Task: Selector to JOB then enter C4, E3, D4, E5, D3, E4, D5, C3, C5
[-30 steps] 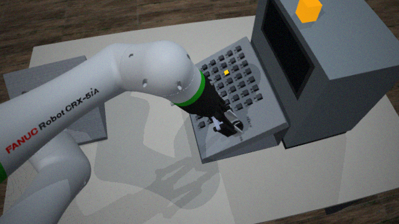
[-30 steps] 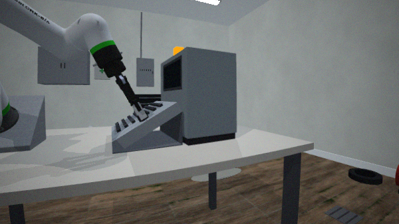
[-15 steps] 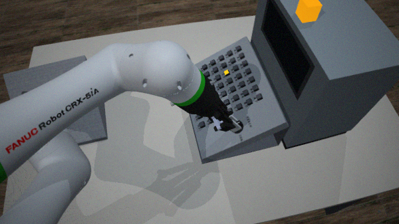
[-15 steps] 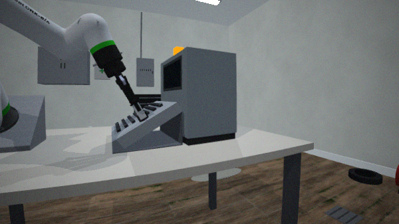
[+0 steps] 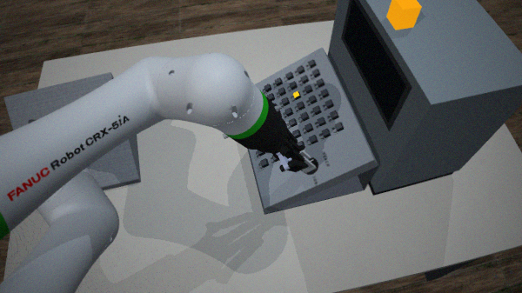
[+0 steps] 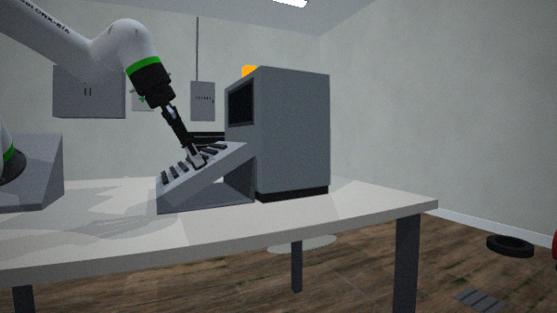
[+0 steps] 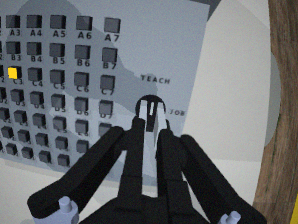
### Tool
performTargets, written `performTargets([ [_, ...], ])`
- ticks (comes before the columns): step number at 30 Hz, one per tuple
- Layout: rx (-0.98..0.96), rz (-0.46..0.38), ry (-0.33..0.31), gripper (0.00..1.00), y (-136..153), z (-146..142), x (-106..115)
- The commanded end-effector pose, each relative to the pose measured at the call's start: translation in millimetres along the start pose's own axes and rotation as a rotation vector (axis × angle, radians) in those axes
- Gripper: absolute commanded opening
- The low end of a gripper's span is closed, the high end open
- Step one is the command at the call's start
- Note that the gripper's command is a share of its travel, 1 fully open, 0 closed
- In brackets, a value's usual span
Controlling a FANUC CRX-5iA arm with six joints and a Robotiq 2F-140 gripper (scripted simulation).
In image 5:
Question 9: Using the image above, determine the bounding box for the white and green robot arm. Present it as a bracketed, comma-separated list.
[0, 52, 282, 293]

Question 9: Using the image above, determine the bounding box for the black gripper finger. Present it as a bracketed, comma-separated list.
[277, 138, 316, 173]
[286, 129, 312, 159]

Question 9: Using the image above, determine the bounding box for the grey machine console with keypad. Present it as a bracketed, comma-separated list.
[248, 0, 522, 214]

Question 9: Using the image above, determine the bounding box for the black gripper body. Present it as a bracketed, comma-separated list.
[259, 118, 289, 159]

